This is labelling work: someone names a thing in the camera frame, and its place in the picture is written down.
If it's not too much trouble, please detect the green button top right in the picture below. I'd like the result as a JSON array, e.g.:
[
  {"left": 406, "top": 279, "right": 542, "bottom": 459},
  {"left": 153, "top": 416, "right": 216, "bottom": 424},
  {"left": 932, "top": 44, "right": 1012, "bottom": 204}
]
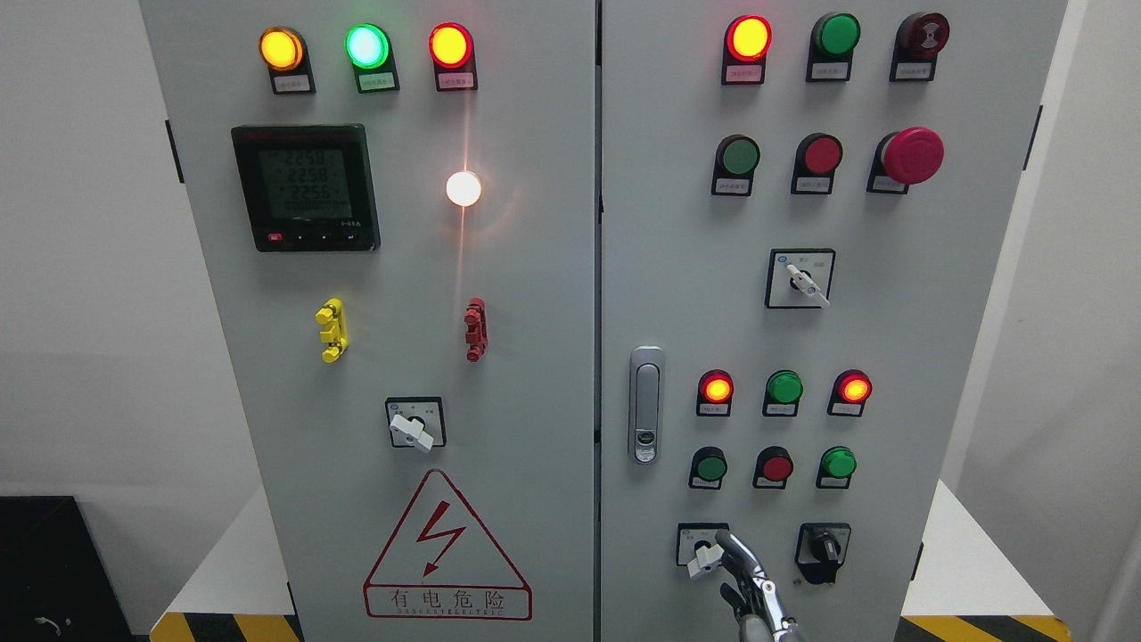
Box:
[{"left": 806, "top": 13, "right": 861, "bottom": 84}]

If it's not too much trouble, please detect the green indicator middle row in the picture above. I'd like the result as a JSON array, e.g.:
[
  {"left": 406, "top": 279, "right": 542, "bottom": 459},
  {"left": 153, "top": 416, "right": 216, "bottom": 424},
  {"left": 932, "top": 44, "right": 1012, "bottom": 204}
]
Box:
[{"left": 762, "top": 369, "right": 804, "bottom": 417}]

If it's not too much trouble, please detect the green button lower right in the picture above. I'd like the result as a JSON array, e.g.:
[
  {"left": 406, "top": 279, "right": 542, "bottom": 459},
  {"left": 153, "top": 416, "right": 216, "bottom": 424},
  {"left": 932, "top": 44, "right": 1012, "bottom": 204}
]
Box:
[{"left": 816, "top": 446, "right": 858, "bottom": 490}]

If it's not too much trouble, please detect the black knob selector switch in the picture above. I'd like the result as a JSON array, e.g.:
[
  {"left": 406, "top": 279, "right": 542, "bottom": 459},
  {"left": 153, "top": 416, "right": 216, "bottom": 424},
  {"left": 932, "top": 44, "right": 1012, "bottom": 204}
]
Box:
[{"left": 795, "top": 522, "right": 851, "bottom": 585}]

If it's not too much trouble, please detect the black box lower left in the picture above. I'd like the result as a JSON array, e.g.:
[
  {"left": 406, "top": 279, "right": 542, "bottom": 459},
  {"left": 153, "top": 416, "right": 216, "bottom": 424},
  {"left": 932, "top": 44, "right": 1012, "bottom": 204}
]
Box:
[{"left": 1, "top": 496, "right": 132, "bottom": 641}]

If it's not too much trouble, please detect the silver door handle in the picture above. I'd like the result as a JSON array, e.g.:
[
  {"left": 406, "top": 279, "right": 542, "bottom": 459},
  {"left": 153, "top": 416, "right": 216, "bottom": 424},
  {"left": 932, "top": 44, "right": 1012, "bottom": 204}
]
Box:
[{"left": 628, "top": 346, "right": 664, "bottom": 465}]

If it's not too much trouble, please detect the dark red buzzer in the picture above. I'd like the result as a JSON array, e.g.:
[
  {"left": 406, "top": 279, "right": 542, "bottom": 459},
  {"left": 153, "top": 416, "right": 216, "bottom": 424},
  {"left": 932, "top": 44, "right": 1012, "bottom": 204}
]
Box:
[{"left": 889, "top": 13, "right": 950, "bottom": 84}]

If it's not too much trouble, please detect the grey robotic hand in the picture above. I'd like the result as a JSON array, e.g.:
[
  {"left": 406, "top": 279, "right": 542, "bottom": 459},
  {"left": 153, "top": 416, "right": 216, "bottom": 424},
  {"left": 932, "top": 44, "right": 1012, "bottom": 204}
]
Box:
[{"left": 717, "top": 529, "right": 807, "bottom": 641}]

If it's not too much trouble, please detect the red lit indicator top right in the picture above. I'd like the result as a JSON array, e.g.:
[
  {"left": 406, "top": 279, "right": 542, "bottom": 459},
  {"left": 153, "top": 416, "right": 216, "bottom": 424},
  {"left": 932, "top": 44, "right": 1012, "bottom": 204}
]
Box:
[{"left": 720, "top": 13, "right": 772, "bottom": 86}]

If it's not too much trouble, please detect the grey cabinet door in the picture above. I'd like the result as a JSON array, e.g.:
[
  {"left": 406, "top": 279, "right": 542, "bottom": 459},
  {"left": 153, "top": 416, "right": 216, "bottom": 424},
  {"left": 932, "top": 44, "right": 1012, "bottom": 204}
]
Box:
[
  {"left": 599, "top": 1, "right": 1067, "bottom": 641},
  {"left": 140, "top": 1, "right": 596, "bottom": 641}
]

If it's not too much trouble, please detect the red button second row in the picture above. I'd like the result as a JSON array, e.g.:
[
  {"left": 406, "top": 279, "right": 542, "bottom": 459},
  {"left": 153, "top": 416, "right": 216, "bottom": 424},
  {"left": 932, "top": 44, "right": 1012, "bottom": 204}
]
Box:
[{"left": 790, "top": 133, "right": 843, "bottom": 195}]

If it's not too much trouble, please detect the red lit indicator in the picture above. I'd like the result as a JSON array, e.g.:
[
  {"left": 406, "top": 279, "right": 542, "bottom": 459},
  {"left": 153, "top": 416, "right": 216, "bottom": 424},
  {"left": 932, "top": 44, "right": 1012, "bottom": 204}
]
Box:
[
  {"left": 827, "top": 369, "right": 873, "bottom": 417},
  {"left": 720, "top": 13, "right": 772, "bottom": 86},
  {"left": 695, "top": 369, "right": 735, "bottom": 417}
]

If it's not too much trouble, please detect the right grey cabinet door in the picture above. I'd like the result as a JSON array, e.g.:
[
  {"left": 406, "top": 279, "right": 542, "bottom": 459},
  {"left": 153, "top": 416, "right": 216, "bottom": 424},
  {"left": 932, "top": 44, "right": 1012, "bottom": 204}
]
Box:
[{"left": 599, "top": 1, "right": 1067, "bottom": 641}]

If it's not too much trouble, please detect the white lever rotary switch bottom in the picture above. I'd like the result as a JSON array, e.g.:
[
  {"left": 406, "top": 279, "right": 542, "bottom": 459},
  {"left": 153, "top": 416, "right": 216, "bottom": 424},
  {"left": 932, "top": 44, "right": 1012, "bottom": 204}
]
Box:
[{"left": 677, "top": 522, "right": 729, "bottom": 580}]

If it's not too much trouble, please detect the white indicator light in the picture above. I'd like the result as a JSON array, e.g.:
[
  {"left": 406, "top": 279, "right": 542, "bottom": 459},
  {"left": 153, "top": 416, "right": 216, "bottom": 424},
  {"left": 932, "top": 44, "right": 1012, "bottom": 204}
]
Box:
[{"left": 445, "top": 170, "right": 482, "bottom": 208}]

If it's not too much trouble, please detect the white platform hazard striped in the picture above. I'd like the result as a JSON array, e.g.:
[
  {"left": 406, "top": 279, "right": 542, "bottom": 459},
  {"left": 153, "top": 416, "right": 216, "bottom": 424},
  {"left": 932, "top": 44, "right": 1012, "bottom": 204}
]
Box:
[{"left": 148, "top": 485, "right": 1071, "bottom": 641}]

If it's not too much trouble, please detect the red indicator light top left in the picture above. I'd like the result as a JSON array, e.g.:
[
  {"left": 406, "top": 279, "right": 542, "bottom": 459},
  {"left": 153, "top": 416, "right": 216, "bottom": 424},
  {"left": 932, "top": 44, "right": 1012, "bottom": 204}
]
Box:
[{"left": 428, "top": 23, "right": 478, "bottom": 91}]

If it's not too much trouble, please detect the door rotary switch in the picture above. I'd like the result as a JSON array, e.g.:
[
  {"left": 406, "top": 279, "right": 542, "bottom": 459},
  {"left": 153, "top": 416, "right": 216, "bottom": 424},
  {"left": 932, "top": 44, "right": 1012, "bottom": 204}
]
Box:
[
  {"left": 385, "top": 397, "right": 447, "bottom": 454},
  {"left": 764, "top": 247, "right": 836, "bottom": 309}
]

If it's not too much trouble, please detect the red emergency stop button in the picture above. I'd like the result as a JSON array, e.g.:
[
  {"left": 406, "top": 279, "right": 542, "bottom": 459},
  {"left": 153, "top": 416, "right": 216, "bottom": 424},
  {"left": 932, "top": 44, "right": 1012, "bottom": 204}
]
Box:
[{"left": 866, "top": 127, "right": 945, "bottom": 194}]

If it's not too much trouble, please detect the green indicator light top left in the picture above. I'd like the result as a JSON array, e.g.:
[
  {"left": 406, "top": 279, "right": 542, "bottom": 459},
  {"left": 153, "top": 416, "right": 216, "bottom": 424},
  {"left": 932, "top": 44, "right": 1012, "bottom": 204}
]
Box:
[{"left": 345, "top": 23, "right": 400, "bottom": 94}]

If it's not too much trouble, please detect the black digital power meter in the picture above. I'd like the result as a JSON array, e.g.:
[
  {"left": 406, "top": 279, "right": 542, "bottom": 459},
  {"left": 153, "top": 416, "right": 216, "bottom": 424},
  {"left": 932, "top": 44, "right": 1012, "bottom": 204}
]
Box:
[{"left": 230, "top": 123, "right": 382, "bottom": 252}]

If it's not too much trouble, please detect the electric hazard warning sticker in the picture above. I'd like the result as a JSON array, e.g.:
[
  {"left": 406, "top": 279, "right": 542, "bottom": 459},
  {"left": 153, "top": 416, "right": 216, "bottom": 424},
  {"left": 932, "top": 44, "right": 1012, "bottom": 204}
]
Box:
[{"left": 363, "top": 470, "right": 533, "bottom": 621}]

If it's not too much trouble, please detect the yellow indicator light top left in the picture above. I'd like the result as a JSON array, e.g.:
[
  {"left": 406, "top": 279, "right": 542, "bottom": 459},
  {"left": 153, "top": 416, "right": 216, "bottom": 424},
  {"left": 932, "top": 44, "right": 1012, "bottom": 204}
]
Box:
[{"left": 259, "top": 26, "right": 316, "bottom": 95}]

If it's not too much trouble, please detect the red lit indicator left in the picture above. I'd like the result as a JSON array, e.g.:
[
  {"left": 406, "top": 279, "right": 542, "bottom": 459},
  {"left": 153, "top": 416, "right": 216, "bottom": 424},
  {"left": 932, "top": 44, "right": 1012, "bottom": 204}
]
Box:
[{"left": 695, "top": 369, "right": 735, "bottom": 417}]

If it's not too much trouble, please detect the left grey cabinet door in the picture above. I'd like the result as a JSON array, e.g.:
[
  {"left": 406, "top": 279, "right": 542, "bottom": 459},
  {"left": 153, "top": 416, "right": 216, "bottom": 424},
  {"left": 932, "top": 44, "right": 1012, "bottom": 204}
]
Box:
[{"left": 140, "top": 1, "right": 596, "bottom": 641}]

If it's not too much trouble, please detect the red button lower middle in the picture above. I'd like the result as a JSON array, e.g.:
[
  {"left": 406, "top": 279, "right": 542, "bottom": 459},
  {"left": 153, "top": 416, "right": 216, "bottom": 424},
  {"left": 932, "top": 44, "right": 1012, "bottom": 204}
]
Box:
[{"left": 752, "top": 446, "right": 794, "bottom": 490}]

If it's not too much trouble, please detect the left door rotary switch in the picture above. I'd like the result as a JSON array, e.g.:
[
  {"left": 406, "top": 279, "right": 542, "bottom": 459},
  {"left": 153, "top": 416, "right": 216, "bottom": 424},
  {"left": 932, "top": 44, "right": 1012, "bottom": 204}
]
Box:
[{"left": 385, "top": 397, "right": 447, "bottom": 454}]

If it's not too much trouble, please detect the right door upper rotary switch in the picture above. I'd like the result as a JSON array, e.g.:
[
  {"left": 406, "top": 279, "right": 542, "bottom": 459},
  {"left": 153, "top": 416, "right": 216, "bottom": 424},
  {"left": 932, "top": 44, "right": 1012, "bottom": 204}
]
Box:
[{"left": 764, "top": 247, "right": 836, "bottom": 309}]

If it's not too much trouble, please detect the green button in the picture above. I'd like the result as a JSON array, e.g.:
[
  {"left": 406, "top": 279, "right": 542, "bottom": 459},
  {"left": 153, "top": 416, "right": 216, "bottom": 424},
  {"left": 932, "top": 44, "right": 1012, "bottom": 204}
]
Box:
[
  {"left": 816, "top": 446, "right": 858, "bottom": 490},
  {"left": 806, "top": 13, "right": 861, "bottom": 84},
  {"left": 688, "top": 446, "right": 728, "bottom": 490}
]

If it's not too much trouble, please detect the red terminal connector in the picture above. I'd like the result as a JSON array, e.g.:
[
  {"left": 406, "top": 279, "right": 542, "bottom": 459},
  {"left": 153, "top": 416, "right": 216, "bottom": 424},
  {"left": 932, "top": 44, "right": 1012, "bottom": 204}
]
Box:
[{"left": 462, "top": 296, "right": 488, "bottom": 363}]

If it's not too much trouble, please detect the yellow terminal connector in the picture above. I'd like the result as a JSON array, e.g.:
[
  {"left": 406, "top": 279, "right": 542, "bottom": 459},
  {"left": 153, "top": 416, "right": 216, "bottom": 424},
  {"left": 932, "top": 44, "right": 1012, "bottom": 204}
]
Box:
[{"left": 315, "top": 296, "right": 348, "bottom": 363}]

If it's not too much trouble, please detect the green button lower left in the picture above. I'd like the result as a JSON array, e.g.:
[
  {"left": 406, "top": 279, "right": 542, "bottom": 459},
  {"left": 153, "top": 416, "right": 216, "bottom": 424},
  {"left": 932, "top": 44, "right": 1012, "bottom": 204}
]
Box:
[{"left": 688, "top": 446, "right": 728, "bottom": 490}]

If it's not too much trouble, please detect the green button second row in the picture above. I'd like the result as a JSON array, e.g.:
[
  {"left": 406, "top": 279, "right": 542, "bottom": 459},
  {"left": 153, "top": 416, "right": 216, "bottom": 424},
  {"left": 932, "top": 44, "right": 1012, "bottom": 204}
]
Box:
[{"left": 710, "top": 135, "right": 761, "bottom": 198}]

